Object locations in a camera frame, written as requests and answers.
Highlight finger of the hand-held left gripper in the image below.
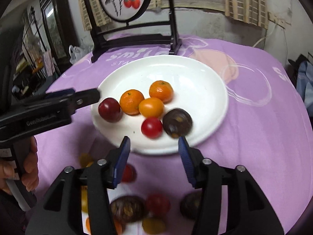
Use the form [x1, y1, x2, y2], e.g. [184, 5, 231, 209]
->
[70, 89, 101, 110]
[44, 88, 76, 101]

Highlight cluttered shelf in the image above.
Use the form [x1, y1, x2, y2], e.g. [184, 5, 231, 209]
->
[10, 6, 55, 97]

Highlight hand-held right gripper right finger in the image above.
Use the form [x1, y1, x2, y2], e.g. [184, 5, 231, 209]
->
[178, 136, 285, 235]

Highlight clear plastic bag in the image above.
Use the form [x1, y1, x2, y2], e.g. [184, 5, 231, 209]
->
[69, 45, 86, 65]

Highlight yellow-orange tomato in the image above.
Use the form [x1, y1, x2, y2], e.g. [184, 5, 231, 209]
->
[139, 97, 165, 118]

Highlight red cherry tomato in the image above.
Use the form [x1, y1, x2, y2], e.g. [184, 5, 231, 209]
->
[121, 164, 137, 183]
[141, 117, 163, 139]
[145, 194, 171, 218]

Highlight white cable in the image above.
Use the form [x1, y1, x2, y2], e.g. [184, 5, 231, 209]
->
[253, 28, 270, 48]

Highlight dark purple passion fruit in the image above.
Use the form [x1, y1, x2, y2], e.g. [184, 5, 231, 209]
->
[110, 195, 147, 222]
[162, 108, 193, 139]
[180, 191, 203, 220]

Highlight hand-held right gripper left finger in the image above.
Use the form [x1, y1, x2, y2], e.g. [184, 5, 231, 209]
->
[24, 136, 131, 235]

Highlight dark red plum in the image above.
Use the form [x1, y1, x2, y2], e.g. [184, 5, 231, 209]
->
[98, 97, 122, 123]

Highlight dark wooden cabinet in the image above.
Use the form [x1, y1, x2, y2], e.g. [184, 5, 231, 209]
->
[39, 0, 75, 65]

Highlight white plate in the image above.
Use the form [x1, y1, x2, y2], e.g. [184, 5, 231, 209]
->
[90, 55, 229, 155]

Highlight blue cloth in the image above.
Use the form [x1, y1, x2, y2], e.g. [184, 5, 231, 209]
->
[288, 53, 313, 118]

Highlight orange tangerine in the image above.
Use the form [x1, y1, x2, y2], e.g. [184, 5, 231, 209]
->
[149, 80, 174, 103]
[120, 89, 145, 115]

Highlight black framed painted table screen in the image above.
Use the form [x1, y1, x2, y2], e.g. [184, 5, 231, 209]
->
[79, 0, 183, 63]

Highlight purple printed tablecloth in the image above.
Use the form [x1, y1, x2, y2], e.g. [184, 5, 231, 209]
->
[32, 33, 313, 235]

